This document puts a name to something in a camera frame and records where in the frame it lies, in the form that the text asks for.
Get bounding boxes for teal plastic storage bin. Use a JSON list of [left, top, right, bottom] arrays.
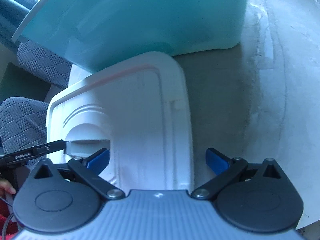
[[11, 0, 250, 73]]

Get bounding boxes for person's left hand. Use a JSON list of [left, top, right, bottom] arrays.
[[0, 179, 17, 196]]

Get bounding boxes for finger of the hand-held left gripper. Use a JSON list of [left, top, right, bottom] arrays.
[[33, 140, 68, 156]]

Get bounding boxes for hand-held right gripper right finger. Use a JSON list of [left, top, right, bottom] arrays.
[[190, 148, 288, 201]]

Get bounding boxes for white plastic bin lid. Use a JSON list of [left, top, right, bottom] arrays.
[[46, 51, 195, 196]]

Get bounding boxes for blue curtain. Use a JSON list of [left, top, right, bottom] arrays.
[[0, 0, 34, 23]]

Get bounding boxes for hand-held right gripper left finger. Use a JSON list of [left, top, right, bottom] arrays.
[[31, 148, 125, 201]]

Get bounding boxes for grey knit-covered chair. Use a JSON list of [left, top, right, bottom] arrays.
[[0, 97, 49, 161], [17, 41, 73, 90]]

